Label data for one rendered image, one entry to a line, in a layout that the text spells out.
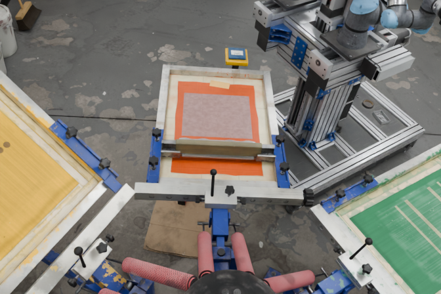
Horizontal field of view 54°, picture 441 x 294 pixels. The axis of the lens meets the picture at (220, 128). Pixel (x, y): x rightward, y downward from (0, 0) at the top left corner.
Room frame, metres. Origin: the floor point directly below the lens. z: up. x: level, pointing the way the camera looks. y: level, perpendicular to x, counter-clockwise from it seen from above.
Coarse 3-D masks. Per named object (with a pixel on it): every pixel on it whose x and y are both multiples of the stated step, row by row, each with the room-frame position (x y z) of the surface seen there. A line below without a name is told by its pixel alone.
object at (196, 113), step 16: (192, 96) 1.63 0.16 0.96; (208, 96) 1.65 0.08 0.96; (176, 112) 1.50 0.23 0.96; (192, 112) 1.52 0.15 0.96; (208, 112) 1.53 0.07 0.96; (176, 128) 1.40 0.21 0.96; (192, 128) 1.41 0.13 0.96; (208, 128) 1.42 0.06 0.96; (176, 160) 1.20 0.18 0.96; (192, 160) 1.22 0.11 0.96; (208, 160) 1.23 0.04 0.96
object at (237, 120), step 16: (224, 96) 1.66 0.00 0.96; (240, 96) 1.68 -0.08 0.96; (224, 112) 1.55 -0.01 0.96; (240, 112) 1.56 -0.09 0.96; (256, 112) 1.58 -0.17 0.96; (224, 128) 1.44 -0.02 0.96; (240, 128) 1.45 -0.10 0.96; (256, 128) 1.47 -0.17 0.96; (224, 160) 1.24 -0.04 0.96; (240, 160) 1.25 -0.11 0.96
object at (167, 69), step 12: (168, 72) 1.76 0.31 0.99; (180, 72) 1.79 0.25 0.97; (192, 72) 1.80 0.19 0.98; (204, 72) 1.80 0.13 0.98; (216, 72) 1.81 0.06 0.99; (228, 72) 1.82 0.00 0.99; (240, 72) 1.83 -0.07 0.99; (252, 72) 1.85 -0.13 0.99; (264, 72) 1.86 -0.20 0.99; (168, 84) 1.67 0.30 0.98; (264, 84) 1.76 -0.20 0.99; (264, 96) 1.70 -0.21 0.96; (276, 120) 1.50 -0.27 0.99; (276, 132) 1.42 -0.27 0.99; (168, 180) 1.06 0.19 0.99; (180, 180) 1.07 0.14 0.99; (192, 180) 1.08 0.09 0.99; (204, 180) 1.09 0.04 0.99; (216, 180) 1.09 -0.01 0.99; (228, 180) 1.10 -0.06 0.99; (240, 180) 1.11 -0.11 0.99; (252, 180) 1.12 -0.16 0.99; (276, 180) 1.14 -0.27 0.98
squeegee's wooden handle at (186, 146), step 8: (176, 144) 1.21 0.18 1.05; (184, 144) 1.22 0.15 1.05; (192, 144) 1.22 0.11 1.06; (200, 144) 1.23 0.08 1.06; (208, 144) 1.23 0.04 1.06; (216, 144) 1.24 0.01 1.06; (224, 144) 1.24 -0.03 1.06; (232, 144) 1.25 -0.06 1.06; (240, 144) 1.25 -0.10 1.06; (248, 144) 1.26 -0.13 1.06; (256, 144) 1.27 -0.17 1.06; (184, 152) 1.22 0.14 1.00; (192, 152) 1.22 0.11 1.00; (200, 152) 1.22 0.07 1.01; (208, 152) 1.23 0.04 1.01; (216, 152) 1.23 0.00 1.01; (224, 152) 1.24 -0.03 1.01; (232, 152) 1.24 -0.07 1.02; (240, 152) 1.24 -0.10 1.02; (248, 152) 1.25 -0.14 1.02; (256, 152) 1.25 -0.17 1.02
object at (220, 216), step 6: (216, 210) 0.92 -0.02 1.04; (222, 210) 0.92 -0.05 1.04; (216, 216) 0.89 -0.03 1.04; (222, 216) 0.89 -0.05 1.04; (216, 222) 0.86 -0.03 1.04; (222, 222) 0.87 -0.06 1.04; (216, 228) 0.84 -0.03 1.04; (222, 228) 0.84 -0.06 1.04; (216, 234) 0.81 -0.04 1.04; (222, 234) 0.82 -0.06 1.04; (228, 234) 0.82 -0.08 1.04
